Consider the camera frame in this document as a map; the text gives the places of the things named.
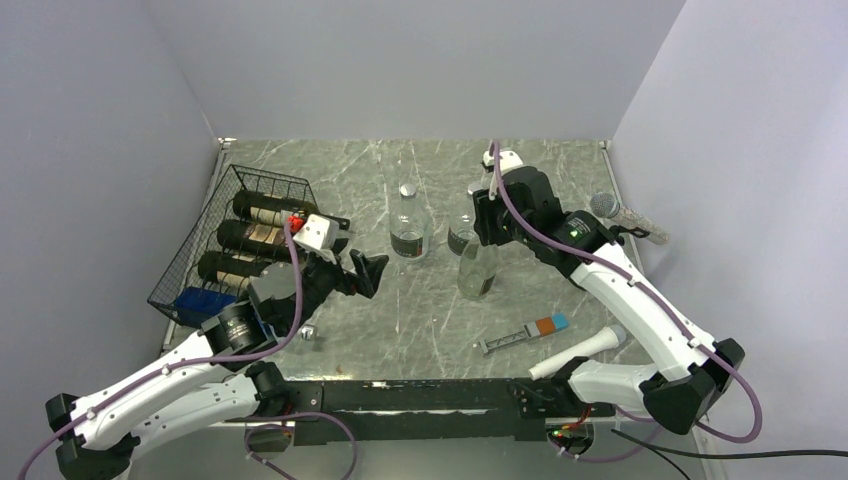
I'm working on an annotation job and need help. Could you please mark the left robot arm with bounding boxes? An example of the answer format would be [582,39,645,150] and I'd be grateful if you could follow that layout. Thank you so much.
[45,214,389,479]

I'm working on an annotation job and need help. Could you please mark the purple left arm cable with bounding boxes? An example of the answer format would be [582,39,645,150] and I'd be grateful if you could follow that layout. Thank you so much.
[16,221,362,480]

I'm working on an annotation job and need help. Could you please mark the black wire wine rack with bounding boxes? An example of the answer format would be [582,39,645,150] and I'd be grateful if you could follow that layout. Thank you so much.
[147,165,315,324]

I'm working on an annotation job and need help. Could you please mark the clear labelled bottle silver cap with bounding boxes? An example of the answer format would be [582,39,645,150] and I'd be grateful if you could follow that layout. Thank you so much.
[447,180,483,256]

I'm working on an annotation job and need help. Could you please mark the grey handheld microphone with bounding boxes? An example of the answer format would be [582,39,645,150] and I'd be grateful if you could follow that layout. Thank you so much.
[589,192,670,245]

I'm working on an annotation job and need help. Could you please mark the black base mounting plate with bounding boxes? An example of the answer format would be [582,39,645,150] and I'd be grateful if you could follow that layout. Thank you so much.
[251,378,615,446]

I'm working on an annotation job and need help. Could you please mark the black power cable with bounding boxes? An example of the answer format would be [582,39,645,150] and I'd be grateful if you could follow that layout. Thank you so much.
[610,429,848,480]

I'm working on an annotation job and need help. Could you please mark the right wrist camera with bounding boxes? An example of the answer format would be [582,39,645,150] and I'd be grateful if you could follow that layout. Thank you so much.
[481,150,524,200]

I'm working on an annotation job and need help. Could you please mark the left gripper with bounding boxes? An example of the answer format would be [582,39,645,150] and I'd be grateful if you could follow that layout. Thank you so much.
[282,238,388,336]

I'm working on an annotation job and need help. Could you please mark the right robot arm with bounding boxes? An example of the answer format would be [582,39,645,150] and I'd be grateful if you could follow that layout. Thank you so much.
[470,166,745,434]

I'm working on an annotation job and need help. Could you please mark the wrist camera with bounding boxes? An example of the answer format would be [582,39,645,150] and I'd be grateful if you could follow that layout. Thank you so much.
[286,214,340,263]
[481,150,524,200]

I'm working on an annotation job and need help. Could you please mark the blue square glass bottle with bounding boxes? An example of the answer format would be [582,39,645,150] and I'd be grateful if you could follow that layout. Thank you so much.
[173,286,319,344]

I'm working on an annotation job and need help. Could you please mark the green wine bottle grey cap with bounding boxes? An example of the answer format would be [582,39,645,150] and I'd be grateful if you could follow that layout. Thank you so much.
[216,219,292,262]

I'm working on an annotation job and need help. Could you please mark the grey tool coloured blocks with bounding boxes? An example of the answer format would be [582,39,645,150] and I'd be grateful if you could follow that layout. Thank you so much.
[479,313,569,355]

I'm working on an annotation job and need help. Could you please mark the dark green wine bottle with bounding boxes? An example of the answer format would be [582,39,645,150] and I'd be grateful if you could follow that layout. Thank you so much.
[197,251,272,290]

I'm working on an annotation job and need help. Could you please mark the clear glass bottle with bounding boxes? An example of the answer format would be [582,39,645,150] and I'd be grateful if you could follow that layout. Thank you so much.
[457,236,500,300]

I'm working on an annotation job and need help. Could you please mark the white toy microphone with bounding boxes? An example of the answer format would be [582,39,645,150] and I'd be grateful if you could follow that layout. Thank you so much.
[528,325,627,380]

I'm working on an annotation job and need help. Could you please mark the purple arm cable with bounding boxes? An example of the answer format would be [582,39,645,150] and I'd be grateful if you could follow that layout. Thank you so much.
[16,221,362,480]
[488,139,764,465]

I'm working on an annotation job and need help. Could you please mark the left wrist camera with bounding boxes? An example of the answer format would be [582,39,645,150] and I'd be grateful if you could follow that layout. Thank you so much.
[286,214,340,263]

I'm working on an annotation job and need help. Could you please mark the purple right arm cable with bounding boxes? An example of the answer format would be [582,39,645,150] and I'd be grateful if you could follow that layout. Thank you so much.
[488,139,764,465]

